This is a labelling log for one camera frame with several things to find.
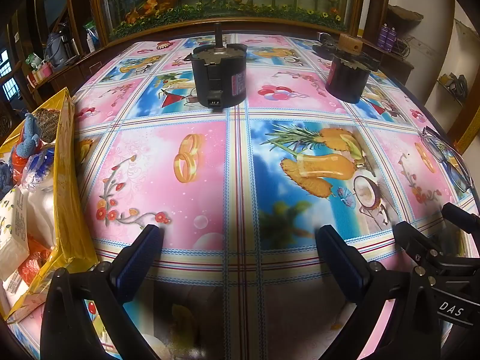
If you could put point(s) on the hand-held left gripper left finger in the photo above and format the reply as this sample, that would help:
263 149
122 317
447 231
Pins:
138 262

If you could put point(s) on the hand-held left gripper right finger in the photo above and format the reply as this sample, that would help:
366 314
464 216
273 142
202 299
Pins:
341 262

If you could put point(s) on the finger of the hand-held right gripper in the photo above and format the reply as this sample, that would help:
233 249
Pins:
461 217
416 240

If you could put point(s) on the orange plastic bag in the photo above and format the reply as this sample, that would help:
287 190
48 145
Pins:
33 266

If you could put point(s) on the yellow cardboard box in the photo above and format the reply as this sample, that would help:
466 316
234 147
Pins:
67 180

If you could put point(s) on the brown knitted cloth roll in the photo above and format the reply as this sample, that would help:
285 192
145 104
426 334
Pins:
48 123

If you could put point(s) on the eyeglasses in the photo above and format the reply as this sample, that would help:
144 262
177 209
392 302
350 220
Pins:
437 150

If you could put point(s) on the printed tablecloth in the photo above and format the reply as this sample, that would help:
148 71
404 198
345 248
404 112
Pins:
210 165

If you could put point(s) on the lemon print tissue pack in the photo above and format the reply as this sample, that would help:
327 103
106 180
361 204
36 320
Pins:
13 228

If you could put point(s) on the blue white plastic packet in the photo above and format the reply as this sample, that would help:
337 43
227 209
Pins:
39 165

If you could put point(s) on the red blue crochet toy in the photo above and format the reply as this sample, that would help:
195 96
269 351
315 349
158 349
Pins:
28 138

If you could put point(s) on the dark motor with cork cap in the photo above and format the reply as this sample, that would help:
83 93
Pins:
345 78

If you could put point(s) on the purple bottles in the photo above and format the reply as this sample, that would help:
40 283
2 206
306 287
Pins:
388 37

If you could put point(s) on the wooden cabinet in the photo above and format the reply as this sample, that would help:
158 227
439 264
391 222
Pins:
86 67

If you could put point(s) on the black motor with shaft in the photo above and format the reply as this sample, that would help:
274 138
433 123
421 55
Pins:
217 75

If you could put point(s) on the black textured case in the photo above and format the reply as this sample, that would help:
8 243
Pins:
322 47

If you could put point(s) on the white small bottle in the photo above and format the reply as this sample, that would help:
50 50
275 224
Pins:
91 43

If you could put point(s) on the steel vacuum flask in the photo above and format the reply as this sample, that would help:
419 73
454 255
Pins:
74 45

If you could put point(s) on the blue thermos jug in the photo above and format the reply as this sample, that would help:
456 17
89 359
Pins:
56 50

